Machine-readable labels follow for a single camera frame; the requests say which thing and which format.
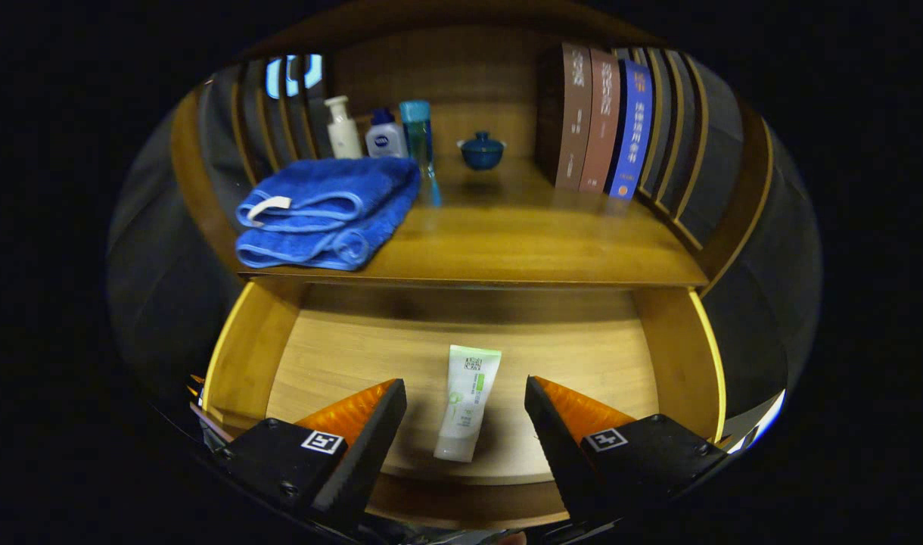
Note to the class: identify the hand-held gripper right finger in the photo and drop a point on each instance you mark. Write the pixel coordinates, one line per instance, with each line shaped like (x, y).
(564, 454)

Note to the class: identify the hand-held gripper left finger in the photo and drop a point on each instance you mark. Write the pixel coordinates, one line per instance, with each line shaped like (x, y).
(367, 454)

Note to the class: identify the wooden drawer with black knob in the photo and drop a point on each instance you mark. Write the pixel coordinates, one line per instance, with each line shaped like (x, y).
(355, 356)

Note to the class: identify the white and green tube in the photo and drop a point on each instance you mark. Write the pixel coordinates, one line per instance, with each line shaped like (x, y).
(465, 401)

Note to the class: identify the wooden countertop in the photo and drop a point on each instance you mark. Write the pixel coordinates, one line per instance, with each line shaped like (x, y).
(507, 242)

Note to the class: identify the wooden cabinet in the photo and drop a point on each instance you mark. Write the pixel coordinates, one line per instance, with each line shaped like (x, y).
(469, 68)

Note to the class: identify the black backdrop cloth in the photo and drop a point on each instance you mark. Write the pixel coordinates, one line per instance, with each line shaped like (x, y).
(159, 303)

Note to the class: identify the folded blue towel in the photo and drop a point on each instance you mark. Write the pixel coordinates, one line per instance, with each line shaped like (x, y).
(333, 189)

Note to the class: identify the white bottle with blue cap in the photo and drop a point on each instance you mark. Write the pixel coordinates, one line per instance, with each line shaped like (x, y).
(386, 142)

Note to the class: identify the blue lidded teacup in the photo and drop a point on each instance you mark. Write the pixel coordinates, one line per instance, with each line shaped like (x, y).
(481, 151)

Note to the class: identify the white pump bottle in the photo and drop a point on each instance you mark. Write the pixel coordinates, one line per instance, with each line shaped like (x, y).
(344, 136)

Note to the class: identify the teal slim bottle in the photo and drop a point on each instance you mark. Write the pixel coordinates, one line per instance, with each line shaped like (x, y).
(417, 136)

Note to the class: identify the blue book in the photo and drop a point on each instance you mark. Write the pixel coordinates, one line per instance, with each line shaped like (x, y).
(632, 129)

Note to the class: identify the reddish brown book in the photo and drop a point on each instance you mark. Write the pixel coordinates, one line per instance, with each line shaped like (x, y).
(601, 121)

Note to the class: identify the dark brown book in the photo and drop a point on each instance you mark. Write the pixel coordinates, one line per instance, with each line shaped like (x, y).
(567, 113)

